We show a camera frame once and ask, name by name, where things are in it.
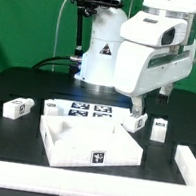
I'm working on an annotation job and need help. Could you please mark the black cable bundle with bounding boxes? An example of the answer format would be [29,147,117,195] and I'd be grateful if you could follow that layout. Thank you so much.
[30,51,83,76]

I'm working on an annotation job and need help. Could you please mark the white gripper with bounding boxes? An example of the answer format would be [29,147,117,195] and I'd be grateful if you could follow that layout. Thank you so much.
[113,41,196,118]

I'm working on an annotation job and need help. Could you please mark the white U-shaped obstacle fence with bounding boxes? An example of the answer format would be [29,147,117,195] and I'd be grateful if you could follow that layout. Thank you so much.
[0,119,196,196]

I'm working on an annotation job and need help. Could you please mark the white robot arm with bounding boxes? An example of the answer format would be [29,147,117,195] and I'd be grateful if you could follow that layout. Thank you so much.
[74,0,196,118]

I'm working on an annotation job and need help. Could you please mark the white plate with tags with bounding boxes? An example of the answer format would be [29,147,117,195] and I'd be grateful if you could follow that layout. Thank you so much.
[52,99,130,122]

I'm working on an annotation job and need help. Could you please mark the white square table top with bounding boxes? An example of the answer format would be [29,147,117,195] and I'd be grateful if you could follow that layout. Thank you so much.
[39,115,143,167]

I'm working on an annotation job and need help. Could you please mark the white camera cable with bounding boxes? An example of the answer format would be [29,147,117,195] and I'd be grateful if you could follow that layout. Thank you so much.
[49,0,92,76]

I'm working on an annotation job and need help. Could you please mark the black camera stand pole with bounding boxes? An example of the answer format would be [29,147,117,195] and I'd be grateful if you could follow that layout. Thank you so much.
[74,7,83,56]

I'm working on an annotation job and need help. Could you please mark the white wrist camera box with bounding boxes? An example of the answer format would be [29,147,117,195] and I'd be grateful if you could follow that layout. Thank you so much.
[120,11,187,48]

